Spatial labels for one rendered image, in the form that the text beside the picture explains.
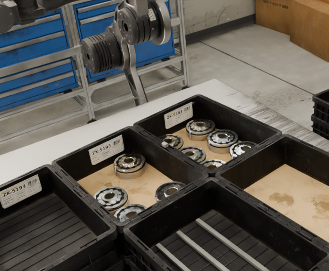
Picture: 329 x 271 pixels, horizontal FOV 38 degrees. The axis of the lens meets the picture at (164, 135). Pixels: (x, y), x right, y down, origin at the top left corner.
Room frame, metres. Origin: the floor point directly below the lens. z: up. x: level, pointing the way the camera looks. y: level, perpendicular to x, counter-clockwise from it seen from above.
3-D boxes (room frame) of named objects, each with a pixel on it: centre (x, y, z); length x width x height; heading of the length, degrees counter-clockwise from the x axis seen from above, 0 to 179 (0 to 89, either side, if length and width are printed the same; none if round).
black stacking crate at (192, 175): (1.11, 0.12, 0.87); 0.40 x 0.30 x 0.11; 34
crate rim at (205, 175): (1.11, 0.12, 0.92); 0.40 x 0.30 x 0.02; 34
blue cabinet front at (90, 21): (3.26, 0.16, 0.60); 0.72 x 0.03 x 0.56; 116
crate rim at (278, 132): (1.28, -0.13, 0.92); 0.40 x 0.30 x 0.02; 34
